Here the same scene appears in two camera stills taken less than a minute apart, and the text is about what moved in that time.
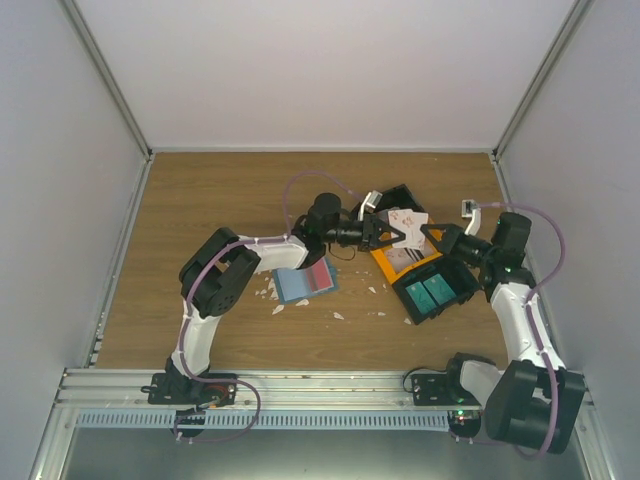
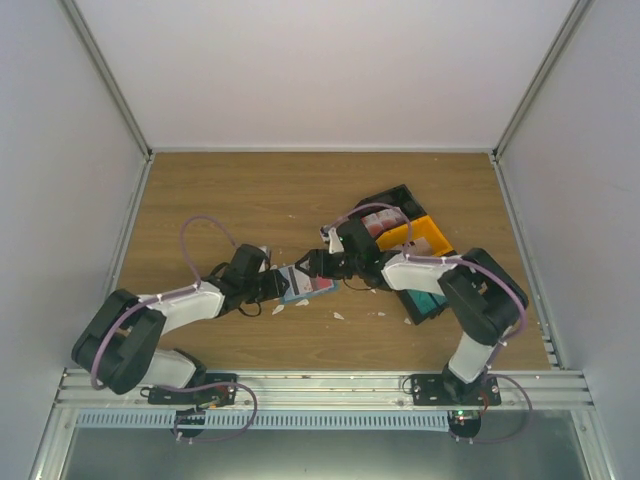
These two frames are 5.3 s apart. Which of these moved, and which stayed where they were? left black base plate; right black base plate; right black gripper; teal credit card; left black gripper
Moved: left black gripper; right black gripper
Stayed: right black base plate; teal credit card; left black base plate
